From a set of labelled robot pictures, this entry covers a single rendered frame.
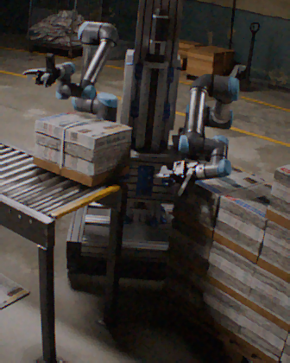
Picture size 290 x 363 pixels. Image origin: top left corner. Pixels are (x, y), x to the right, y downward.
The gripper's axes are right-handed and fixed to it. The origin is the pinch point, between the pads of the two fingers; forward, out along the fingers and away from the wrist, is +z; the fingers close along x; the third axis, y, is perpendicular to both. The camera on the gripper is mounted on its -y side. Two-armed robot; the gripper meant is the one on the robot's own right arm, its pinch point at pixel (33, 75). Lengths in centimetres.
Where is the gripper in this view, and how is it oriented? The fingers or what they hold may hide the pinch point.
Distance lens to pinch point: 268.3
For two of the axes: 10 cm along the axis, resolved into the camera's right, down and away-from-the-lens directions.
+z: -4.2, 2.9, -8.6
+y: -2.2, 8.9, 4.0
